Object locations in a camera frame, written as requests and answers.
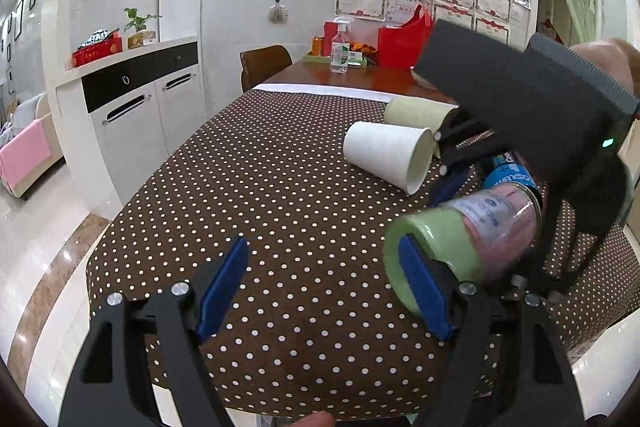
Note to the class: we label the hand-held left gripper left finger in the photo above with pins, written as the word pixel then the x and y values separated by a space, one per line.
pixel 225 287

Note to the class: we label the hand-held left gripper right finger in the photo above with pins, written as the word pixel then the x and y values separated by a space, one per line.
pixel 425 292

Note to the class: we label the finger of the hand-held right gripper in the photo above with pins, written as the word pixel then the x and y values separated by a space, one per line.
pixel 565 257
pixel 457 142

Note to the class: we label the clear bottle green cap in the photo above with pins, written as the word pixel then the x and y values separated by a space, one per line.
pixel 465 237

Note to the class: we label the pale green paper cup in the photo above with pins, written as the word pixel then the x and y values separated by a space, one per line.
pixel 410 114

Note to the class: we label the white paper cup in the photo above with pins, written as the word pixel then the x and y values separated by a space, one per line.
pixel 380 147

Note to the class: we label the person's right hand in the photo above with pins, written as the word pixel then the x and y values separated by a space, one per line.
pixel 607 62

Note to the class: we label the person's left hand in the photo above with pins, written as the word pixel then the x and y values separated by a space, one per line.
pixel 315 420

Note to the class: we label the wooden dining table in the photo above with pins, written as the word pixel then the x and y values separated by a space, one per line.
pixel 370 79

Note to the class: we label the brown polka dot tablecloth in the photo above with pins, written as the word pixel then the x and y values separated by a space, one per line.
pixel 300 207

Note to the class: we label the large red gift bag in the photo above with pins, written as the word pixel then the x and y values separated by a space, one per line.
pixel 400 47

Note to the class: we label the orange snack packet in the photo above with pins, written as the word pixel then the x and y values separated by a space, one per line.
pixel 364 48

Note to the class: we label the clear spray bottle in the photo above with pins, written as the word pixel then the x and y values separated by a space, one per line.
pixel 340 54

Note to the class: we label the green tray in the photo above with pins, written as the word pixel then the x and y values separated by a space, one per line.
pixel 315 59

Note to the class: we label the small red gift bag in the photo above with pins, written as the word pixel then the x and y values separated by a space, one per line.
pixel 330 37

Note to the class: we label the orange jar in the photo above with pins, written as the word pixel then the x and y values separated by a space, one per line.
pixel 318 47

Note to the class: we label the white and black cabinet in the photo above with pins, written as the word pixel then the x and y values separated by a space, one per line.
pixel 130 122

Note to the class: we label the brown chair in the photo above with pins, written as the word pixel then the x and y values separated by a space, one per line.
pixel 262 64

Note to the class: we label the pink blanket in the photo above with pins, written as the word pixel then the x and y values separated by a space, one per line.
pixel 25 152

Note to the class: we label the beige sofa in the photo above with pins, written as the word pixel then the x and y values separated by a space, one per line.
pixel 30 112

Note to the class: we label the red basket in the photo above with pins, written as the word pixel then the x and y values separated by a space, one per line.
pixel 97 52

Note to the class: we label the potted green plant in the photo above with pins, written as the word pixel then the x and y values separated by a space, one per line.
pixel 140 27

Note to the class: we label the hanging wall hook pouch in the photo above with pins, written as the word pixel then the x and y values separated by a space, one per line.
pixel 277 13

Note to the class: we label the tall black wall frame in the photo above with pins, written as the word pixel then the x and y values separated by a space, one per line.
pixel 19 18

